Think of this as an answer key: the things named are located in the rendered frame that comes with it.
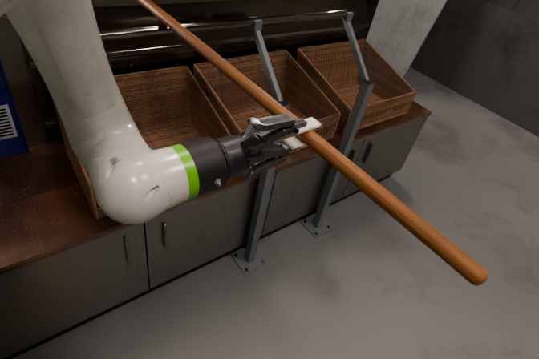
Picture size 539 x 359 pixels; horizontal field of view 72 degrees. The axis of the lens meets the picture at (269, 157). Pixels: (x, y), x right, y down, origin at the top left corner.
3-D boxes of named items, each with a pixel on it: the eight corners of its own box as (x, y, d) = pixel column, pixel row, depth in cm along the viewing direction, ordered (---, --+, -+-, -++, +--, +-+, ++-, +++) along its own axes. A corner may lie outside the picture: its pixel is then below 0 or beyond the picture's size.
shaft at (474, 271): (484, 283, 55) (495, 271, 53) (474, 292, 53) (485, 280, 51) (96, -39, 150) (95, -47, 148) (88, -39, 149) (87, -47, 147)
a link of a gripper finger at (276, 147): (250, 159, 66) (248, 166, 67) (293, 151, 73) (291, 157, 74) (238, 147, 68) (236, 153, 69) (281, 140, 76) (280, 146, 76)
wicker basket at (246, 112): (188, 114, 183) (190, 62, 166) (277, 93, 214) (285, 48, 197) (242, 172, 156) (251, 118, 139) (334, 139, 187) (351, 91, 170)
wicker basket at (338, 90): (285, 91, 218) (295, 46, 201) (350, 77, 248) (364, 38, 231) (342, 136, 190) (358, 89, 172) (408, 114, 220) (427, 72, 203)
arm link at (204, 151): (200, 211, 60) (203, 169, 55) (168, 169, 67) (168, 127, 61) (231, 199, 64) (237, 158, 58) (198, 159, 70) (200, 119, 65)
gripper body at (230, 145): (206, 129, 63) (250, 118, 68) (204, 167, 69) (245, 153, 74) (229, 154, 59) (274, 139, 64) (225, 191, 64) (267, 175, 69)
